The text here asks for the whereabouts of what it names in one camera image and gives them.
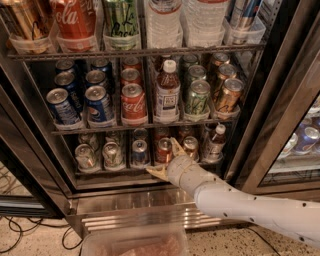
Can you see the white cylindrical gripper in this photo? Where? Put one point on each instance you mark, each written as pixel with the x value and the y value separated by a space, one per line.
pixel 179 168

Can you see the red coke can bottom shelf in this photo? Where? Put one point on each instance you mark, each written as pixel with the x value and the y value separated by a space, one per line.
pixel 164 150

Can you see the red coke can shelf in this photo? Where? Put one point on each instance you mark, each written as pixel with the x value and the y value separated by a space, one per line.
pixel 76 20
pixel 164 150
pixel 133 102

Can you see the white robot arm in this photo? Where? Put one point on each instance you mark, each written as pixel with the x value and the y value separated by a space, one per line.
pixel 299 220

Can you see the orange can bottom shelf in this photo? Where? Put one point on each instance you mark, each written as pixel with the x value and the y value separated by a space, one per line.
pixel 191 146

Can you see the blue silver can bottom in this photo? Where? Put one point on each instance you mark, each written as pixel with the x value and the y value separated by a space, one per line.
pixel 139 152

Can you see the small tea bottle bottom shelf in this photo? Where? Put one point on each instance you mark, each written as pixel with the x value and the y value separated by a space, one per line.
pixel 214 143

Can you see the green can middle shelf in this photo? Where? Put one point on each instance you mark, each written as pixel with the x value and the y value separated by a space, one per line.
pixel 197 97

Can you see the red coke can middle shelf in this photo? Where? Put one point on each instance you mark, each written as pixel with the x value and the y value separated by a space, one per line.
pixel 133 102

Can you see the brown tea bottle middle shelf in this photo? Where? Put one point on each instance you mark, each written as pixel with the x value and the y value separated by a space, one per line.
pixel 167 90

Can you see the steel fridge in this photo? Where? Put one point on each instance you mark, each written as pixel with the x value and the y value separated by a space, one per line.
pixel 41 153

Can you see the gold can middle shelf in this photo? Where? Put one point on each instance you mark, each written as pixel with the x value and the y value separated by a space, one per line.
pixel 229 95

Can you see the gold can shelf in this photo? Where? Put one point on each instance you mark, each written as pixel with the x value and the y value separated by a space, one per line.
pixel 29 23
pixel 229 95

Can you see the silver can bottom far left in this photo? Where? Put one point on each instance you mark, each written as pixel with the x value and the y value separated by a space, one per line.
pixel 85 156

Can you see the front right Pepsi can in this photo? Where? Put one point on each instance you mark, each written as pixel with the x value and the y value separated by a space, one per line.
pixel 99 104

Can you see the second row green can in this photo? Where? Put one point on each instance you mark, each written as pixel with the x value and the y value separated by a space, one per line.
pixel 196 72

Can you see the second row coke can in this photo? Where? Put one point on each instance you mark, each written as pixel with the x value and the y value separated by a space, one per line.
pixel 129 76

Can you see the second row gold can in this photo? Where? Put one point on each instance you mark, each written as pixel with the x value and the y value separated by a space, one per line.
pixel 226 71

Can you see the glass fridge door right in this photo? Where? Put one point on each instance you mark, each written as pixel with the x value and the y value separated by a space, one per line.
pixel 282 99

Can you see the second row right Pepsi can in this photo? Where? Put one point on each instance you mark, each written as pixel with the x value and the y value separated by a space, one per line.
pixel 96 78

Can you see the second row pepsi can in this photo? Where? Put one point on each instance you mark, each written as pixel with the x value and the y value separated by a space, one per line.
pixel 68 81
pixel 96 78

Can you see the front left Pepsi can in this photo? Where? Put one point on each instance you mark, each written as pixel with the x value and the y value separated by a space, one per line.
pixel 62 110

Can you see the second row left Pepsi can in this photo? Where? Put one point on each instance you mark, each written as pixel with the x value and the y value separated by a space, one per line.
pixel 68 81

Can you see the green LaCroix can top shelf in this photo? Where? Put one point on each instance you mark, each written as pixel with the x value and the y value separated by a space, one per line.
pixel 121 21

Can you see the blue can behind door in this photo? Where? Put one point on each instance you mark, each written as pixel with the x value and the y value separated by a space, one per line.
pixel 307 137

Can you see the silver blue can top shelf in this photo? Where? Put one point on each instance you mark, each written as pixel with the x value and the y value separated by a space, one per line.
pixel 242 18

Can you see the red coke can top shelf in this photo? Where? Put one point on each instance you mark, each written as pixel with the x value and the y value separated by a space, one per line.
pixel 76 20

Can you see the gold can top shelf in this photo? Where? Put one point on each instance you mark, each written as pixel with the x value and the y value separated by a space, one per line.
pixel 29 23

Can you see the clear plastic bin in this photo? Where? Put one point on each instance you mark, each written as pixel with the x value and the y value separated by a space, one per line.
pixel 152 240

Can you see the clear water bottle right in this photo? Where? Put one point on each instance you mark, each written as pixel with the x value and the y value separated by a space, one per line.
pixel 203 22

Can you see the clear water bottle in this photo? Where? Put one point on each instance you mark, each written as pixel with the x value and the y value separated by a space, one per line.
pixel 203 22
pixel 163 23

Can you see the clear water bottle left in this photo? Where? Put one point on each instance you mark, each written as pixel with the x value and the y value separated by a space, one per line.
pixel 163 23

